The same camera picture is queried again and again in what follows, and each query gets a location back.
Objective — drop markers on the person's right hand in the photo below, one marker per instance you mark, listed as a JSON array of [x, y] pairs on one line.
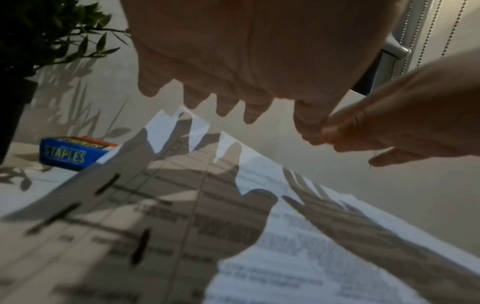
[[412, 118]]

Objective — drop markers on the person's left hand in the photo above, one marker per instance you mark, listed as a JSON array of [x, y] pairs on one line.
[[255, 53]]

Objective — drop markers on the stack of printed papers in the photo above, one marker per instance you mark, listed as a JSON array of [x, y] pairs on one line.
[[300, 252]]

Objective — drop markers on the blue staples box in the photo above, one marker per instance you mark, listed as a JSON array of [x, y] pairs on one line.
[[63, 156]]

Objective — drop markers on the green potted plant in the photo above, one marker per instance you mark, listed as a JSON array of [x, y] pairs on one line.
[[30, 35]]

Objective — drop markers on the grey roller blind rail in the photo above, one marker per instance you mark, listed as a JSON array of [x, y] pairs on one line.
[[397, 49]]

